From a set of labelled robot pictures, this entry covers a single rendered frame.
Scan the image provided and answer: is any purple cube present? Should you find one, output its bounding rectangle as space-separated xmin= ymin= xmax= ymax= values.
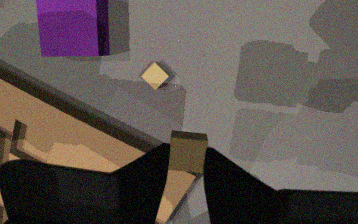
xmin=36 ymin=0 xmax=110 ymax=57

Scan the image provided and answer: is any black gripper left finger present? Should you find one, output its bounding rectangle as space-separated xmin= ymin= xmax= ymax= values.
xmin=0 ymin=143 xmax=170 ymax=224

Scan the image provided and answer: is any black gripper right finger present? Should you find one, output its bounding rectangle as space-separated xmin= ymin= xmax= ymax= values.
xmin=203 ymin=147 xmax=358 ymax=224

